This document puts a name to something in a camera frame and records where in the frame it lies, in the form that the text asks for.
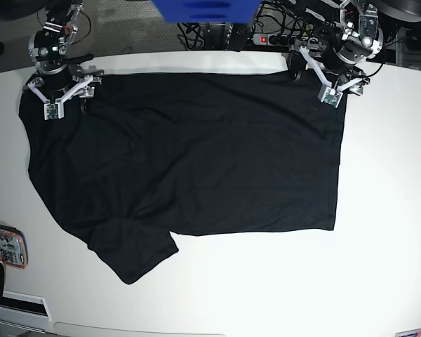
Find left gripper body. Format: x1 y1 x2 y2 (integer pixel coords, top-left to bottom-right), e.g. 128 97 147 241
287 41 353 76

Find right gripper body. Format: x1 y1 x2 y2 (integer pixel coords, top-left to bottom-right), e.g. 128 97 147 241
38 70 79 100

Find black T-shirt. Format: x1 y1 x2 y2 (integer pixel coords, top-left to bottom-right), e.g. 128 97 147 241
19 72 347 284

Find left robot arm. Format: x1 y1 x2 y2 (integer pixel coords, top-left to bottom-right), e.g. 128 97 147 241
287 1 383 79

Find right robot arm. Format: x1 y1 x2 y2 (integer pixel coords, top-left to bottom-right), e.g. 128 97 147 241
24 1 97 120

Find white power strip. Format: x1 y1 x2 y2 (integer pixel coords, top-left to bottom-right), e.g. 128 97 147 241
252 33 298 48

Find black power adapter box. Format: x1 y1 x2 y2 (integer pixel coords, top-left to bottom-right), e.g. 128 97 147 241
227 23 250 52

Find blue plastic box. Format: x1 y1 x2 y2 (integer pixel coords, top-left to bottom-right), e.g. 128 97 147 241
152 0 261 23

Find white tray with black slot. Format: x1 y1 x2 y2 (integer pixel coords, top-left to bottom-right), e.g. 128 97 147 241
0 291 52 333

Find colourful sticker at table edge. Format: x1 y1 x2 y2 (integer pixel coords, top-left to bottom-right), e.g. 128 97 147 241
395 328 421 337

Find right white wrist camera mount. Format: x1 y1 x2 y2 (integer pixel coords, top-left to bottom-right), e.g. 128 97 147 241
23 65 105 120

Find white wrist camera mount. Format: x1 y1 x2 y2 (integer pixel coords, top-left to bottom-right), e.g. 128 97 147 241
23 65 105 120
297 38 370 108

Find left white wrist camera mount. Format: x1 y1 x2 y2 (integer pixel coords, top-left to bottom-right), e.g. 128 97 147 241
297 38 370 108

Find tangled black cables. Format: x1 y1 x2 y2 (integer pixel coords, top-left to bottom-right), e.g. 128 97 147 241
177 0 341 50

